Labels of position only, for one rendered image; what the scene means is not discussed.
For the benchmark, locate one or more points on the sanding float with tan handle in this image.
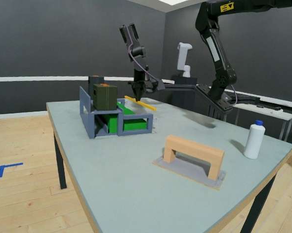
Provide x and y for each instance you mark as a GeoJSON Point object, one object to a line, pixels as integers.
{"type": "Point", "coordinates": [210, 176]}

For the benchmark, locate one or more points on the white bottle with blue cap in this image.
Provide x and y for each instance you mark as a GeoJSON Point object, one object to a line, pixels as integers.
{"type": "Point", "coordinates": [254, 140]}

